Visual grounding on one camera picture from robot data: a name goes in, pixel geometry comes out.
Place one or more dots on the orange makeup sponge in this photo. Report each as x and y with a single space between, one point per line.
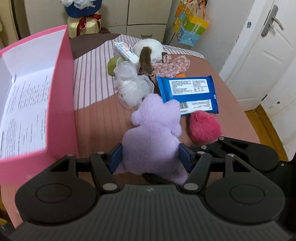
180 75

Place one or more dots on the pink floral fabric pouch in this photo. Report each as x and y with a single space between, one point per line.
170 67

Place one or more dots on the colourful paper gift bag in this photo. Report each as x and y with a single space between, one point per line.
190 21

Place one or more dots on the crochet flower bouquet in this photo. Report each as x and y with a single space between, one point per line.
79 8

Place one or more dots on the cream ribbon gift box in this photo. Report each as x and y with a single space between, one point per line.
90 24

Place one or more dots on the silver door handle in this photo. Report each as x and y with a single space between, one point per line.
270 20

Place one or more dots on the white fluffy plush sheep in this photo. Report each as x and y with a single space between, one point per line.
156 47

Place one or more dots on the beige wardrobe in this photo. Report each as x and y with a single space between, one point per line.
140 19

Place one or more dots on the pink cardboard box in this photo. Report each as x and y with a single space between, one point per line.
46 49

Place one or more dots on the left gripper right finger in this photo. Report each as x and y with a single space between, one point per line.
230 174

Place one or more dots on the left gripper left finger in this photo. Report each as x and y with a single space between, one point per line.
69 188

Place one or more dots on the brown plush toy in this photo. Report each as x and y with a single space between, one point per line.
145 62

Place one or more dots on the purple plush toy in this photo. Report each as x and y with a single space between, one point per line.
152 146

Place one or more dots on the pink fuzzy pompom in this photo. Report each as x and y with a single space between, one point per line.
203 128

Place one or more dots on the green makeup sponge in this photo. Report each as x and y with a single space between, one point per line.
112 63

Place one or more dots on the blue wet wipes pack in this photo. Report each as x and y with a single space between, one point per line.
193 93

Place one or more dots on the printed paper sheet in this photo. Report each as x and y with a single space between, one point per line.
23 124

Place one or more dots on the white mesh bath pouf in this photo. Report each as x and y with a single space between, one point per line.
132 88

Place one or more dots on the white door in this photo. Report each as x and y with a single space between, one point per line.
256 64

